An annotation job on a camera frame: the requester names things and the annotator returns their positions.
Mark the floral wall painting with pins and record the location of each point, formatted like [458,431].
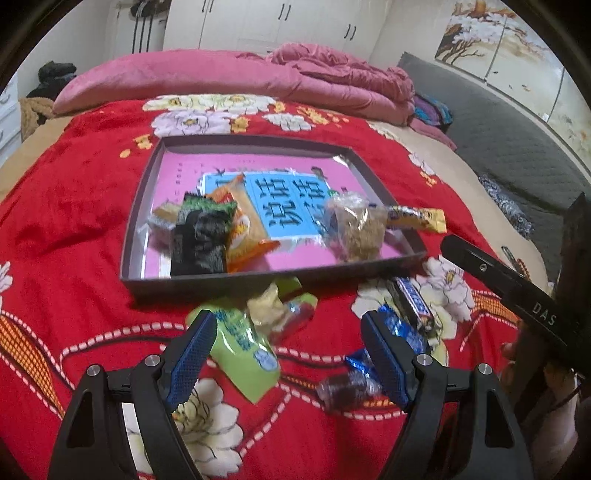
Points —
[508,41]

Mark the brown fuzzy blanket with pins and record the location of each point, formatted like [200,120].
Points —
[36,114]

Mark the pink quilt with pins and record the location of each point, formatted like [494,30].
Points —
[231,78]

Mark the colourful striped cloth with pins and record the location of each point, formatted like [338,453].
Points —
[434,113]

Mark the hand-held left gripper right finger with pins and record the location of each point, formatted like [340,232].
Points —
[383,360]

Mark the brown chocolate bar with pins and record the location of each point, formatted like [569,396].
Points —
[413,300]

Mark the small dark candy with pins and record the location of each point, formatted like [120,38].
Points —
[344,387]

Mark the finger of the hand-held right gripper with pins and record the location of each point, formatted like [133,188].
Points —
[489,272]

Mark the person's right hand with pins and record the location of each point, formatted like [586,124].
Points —
[509,354]

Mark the shallow dark cardboard box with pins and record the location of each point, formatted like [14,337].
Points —
[231,286]

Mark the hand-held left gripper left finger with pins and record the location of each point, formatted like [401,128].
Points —
[191,360]

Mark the blue patterned cloth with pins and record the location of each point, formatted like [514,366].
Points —
[508,207]

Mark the dark clothes pile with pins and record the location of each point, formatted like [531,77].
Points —
[51,78]

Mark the grey quilted headboard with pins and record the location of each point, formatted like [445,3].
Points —
[498,124]

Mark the black green snack packet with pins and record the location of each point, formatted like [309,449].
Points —
[201,244]

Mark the small brown candy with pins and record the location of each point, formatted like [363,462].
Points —
[164,217]

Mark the red floral blanket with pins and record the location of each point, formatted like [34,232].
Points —
[69,207]

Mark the pink book with blue label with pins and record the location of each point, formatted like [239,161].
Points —
[286,203]

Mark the orange snack packet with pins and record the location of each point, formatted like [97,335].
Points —
[244,230]

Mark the yellow snack packet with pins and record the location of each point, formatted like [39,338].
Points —
[415,217]

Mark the clear bag of pastry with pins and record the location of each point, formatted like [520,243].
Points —
[358,226]

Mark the white drawer cabinet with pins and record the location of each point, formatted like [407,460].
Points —
[8,115]

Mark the pale snack packet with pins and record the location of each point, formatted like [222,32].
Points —
[270,309]

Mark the light green snack packet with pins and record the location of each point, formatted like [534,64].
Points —
[240,346]

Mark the blue wafer packet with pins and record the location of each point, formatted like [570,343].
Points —
[406,330]

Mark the white wardrobe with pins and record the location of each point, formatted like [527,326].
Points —
[258,23]

